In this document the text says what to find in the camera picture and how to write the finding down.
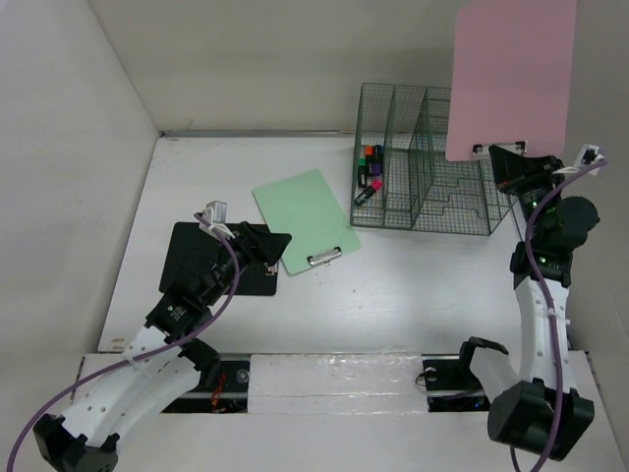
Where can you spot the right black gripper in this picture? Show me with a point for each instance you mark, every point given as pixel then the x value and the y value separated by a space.
pixel 513 172

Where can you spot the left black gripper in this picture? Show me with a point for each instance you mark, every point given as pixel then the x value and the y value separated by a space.
pixel 259 248

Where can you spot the green clipboard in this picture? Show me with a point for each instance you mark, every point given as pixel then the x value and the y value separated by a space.
pixel 304 207

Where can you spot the pink clipboard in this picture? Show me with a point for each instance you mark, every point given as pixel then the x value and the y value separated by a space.
pixel 511 78

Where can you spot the green highlighter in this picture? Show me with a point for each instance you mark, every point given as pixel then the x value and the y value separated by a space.
pixel 362 173

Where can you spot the blue highlighter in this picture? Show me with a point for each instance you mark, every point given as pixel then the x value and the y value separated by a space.
pixel 379 152

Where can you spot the purple highlighter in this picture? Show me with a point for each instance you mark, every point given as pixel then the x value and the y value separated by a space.
pixel 376 167

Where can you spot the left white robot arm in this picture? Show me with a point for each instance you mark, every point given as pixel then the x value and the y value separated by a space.
pixel 166 358

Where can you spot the black mat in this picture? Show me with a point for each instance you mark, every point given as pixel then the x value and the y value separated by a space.
pixel 190 248

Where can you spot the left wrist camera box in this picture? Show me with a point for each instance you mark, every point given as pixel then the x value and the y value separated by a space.
pixel 212 220

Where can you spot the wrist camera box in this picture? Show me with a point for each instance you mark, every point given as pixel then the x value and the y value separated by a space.
pixel 589 161
pixel 212 220

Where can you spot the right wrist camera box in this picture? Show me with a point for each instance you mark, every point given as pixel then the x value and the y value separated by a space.
pixel 589 161

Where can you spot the green wire mesh organizer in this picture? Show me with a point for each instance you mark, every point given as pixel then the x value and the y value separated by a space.
pixel 421 189

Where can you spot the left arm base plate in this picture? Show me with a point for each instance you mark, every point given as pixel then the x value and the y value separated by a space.
pixel 227 394

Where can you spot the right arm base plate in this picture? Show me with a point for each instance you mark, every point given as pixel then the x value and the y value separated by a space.
pixel 449 388

